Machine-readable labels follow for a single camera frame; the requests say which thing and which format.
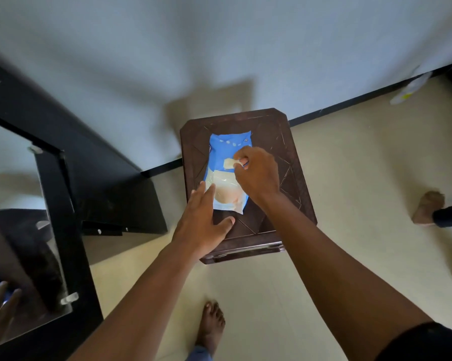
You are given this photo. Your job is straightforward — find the cabinet mirror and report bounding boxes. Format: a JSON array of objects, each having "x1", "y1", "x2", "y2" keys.
[{"x1": 0, "y1": 117, "x2": 80, "y2": 352}]

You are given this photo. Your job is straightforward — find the person's left hand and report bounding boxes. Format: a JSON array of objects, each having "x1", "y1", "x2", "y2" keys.
[{"x1": 172, "y1": 181, "x2": 236, "y2": 260}]

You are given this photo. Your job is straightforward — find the person's bare foot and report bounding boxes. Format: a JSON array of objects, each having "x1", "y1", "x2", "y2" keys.
[{"x1": 195, "y1": 301, "x2": 226, "y2": 357}]

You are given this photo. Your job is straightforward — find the blue plastic packet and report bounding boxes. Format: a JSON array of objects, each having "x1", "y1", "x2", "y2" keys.
[{"x1": 203, "y1": 131, "x2": 253, "y2": 215}]

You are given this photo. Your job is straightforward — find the black cabinet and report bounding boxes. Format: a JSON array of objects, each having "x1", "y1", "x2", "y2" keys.
[{"x1": 0, "y1": 52, "x2": 168, "y2": 361}]

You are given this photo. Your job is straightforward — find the person's left forearm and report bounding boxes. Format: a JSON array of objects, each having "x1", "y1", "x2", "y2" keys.
[{"x1": 68, "y1": 240, "x2": 204, "y2": 361}]

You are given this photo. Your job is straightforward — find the black sleeve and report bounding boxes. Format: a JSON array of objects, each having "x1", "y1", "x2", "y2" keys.
[{"x1": 376, "y1": 321, "x2": 452, "y2": 361}]

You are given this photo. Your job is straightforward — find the black skirting board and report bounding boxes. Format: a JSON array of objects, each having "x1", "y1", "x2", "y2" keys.
[{"x1": 140, "y1": 62, "x2": 452, "y2": 179}]

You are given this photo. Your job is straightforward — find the brown plastic stool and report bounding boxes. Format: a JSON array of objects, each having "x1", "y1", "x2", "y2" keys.
[{"x1": 179, "y1": 108, "x2": 318, "y2": 265}]

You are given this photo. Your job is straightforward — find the person's right forearm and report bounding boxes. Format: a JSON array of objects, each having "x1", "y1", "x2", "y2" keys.
[{"x1": 253, "y1": 189, "x2": 435, "y2": 361}]

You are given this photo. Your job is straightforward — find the person's right hand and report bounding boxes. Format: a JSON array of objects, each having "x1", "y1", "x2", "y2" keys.
[{"x1": 232, "y1": 145, "x2": 281, "y2": 207}]

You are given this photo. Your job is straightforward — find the blue jeans leg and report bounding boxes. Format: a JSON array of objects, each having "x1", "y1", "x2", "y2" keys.
[{"x1": 186, "y1": 346, "x2": 214, "y2": 361}]

